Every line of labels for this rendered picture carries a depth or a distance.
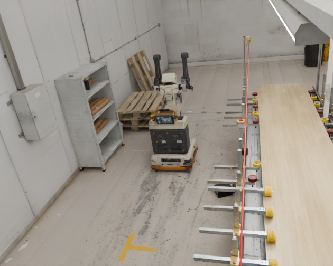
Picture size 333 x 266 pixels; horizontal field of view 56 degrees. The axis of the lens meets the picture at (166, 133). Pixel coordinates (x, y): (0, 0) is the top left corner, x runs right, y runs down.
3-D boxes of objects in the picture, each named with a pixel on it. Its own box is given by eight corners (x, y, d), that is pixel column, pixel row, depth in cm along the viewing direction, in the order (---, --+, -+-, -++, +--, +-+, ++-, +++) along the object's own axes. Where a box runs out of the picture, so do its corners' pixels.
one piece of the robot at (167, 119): (178, 126, 441) (175, 115, 424) (155, 126, 451) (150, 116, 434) (179, 120, 448) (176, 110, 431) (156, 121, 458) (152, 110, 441)
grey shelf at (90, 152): (80, 170, 510) (53, 79, 443) (102, 144, 588) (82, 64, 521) (104, 171, 498) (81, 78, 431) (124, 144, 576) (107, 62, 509)
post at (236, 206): (235, 256, 232) (233, 205, 211) (235, 253, 235) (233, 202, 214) (240, 257, 231) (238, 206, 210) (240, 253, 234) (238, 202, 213)
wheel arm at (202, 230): (199, 233, 224) (199, 229, 223) (200, 229, 227) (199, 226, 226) (272, 239, 211) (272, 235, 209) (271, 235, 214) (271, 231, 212)
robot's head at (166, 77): (174, 81, 451) (175, 72, 455) (160, 82, 457) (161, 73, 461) (176, 85, 464) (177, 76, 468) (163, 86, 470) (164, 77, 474)
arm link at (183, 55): (179, 53, 454) (186, 52, 452) (181, 52, 467) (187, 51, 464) (181, 83, 466) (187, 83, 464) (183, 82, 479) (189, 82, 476)
